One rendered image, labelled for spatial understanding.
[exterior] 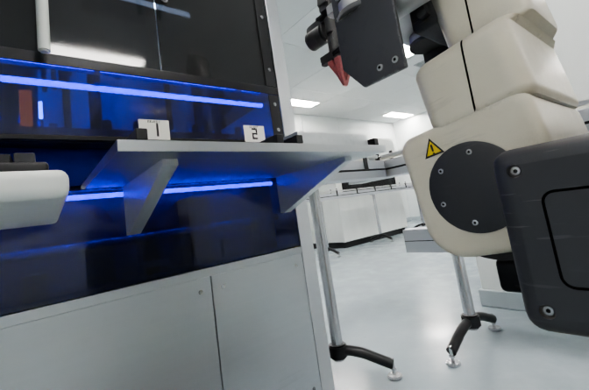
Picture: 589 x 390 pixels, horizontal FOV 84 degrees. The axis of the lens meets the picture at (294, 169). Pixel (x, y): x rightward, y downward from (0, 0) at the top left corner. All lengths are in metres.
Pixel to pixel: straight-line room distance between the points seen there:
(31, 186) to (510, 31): 0.51
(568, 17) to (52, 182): 2.23
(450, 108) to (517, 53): 0.08
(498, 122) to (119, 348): 0.92
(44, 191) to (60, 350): 0.63
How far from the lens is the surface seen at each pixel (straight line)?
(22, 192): 0.40
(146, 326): 1.01
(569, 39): 2.25
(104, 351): 1.00
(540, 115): 0.42
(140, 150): 0.59
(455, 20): 0.51
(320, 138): 0.84
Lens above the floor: 0.73
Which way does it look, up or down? 7 degrees up
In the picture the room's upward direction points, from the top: 8 degrees counter-clockwise
